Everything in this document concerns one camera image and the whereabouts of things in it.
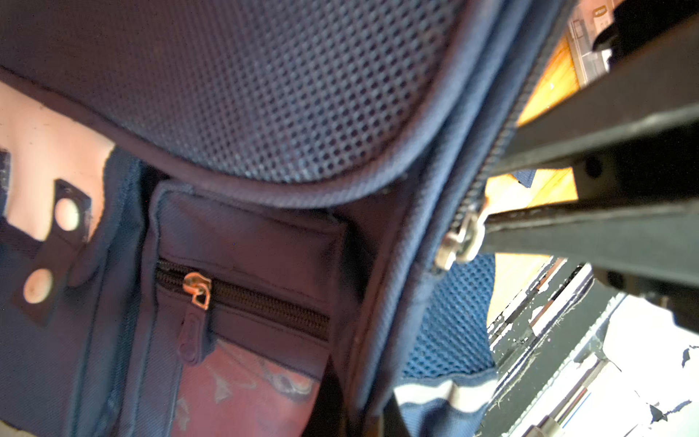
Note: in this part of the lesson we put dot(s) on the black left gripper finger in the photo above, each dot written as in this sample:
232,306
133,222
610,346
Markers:
654,89
652,239

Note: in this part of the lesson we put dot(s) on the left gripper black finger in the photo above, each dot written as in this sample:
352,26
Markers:
328,416
391,423

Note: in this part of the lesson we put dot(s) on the navy blue backpack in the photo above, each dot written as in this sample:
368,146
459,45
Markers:
203,202

